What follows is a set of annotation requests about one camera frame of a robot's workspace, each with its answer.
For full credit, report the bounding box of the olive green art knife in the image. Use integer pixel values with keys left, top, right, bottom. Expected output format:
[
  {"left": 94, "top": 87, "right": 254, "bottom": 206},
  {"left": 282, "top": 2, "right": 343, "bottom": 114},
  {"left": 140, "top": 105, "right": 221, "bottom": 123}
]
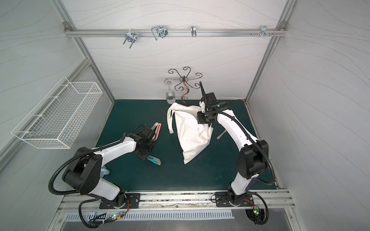
[{"left": 151, "top": 122, "right": 159, "bottom": 131}]

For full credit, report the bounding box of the teal utility knife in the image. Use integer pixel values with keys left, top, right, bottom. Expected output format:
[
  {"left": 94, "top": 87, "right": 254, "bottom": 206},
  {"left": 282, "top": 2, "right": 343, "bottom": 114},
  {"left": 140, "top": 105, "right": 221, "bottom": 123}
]
[{"left": 147, "top": 156, "right": 161, "bottom": 166}]

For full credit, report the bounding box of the white cloth tote pouch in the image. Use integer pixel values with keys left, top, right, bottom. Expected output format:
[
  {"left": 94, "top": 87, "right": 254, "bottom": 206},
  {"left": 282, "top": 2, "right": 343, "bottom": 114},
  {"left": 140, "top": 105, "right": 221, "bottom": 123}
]
[{"left": 167, "top": 103, "right": 214, "bottom": 165}]

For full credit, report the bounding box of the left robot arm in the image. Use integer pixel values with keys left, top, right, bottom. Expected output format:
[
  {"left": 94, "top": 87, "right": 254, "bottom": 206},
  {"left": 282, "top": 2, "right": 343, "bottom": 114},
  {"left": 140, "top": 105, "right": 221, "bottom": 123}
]
[{"left": 48, "top": 122, "right": 161, "bottom": 209}]

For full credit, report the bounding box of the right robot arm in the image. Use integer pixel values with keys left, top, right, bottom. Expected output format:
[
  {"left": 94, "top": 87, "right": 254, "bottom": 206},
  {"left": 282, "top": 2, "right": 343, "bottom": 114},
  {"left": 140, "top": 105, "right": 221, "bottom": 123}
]
[{"left": 197, "top": 82, "right": 276, "bottom": 207}]

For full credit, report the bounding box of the grey art knife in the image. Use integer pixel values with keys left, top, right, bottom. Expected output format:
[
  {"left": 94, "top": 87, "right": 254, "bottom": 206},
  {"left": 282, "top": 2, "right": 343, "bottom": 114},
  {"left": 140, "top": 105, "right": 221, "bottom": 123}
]
[{"left": 216, "top": 130, "right": 227, "bottom": 140}]

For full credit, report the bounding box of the clear wine glass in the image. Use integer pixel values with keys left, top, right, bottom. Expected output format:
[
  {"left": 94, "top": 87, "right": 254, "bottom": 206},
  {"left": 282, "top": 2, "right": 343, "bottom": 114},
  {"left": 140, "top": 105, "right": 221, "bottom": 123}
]
[{"left": 164, "top": 79, "right": 176, "bottom": 105}]

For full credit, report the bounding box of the light blue plastic cup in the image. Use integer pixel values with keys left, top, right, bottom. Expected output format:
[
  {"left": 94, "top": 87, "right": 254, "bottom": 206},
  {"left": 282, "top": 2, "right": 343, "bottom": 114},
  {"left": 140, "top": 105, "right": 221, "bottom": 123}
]
[{"left": 100, "top": 168, "right": 110, "bottom": 178}]

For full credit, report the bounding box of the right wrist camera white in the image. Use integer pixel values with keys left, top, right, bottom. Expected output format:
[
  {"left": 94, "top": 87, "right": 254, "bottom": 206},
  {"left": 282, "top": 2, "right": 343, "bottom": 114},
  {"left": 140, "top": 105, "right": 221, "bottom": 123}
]
[{"left": 199, "top": 100, "right": 206, "bottom": 113}]

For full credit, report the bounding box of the copper wire glass stand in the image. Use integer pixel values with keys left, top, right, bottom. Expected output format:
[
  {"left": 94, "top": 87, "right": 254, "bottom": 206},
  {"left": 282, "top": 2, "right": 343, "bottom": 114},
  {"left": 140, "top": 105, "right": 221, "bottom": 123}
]
[{"left": 168, "top": 66, "right": 203, "bottom": 104}]

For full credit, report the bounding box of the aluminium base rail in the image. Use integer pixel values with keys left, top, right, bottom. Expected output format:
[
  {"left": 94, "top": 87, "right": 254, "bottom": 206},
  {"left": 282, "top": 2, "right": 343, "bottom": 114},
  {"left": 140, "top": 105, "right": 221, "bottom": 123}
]
[{"left": 57, "top": 189, "right": 295, "bottom": 213}]

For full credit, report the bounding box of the white wire basket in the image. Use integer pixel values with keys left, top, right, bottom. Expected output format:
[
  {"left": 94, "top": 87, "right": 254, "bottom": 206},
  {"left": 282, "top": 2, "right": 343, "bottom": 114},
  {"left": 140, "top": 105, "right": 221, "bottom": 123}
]
[{"left": 11, "top": 77, "right": 102, "bottom": 149}]

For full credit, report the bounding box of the aluminium top rail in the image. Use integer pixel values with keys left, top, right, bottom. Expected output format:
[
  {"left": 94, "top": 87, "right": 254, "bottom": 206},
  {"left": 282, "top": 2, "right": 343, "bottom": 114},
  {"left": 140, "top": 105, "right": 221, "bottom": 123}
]
[{"left": 62, "top": 21, "right": 288, "bottom": 48}]

